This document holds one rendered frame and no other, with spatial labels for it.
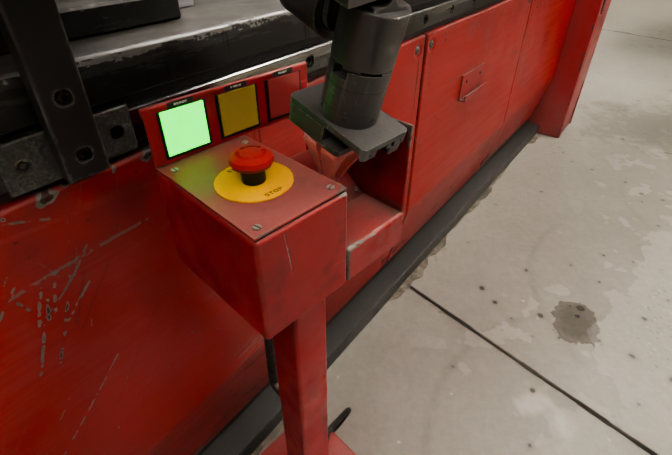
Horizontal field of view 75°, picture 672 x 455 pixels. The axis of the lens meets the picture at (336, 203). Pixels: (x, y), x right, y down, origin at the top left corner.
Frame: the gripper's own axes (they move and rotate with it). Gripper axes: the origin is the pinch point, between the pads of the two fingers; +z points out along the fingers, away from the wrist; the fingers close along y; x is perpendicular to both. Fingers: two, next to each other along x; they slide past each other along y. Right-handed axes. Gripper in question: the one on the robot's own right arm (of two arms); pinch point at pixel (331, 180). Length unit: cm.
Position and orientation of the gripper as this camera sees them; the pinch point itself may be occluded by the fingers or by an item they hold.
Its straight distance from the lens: 48.1
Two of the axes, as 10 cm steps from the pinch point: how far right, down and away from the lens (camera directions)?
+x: -6.9, 4.0, -5.9
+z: -1.9, 6.9, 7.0
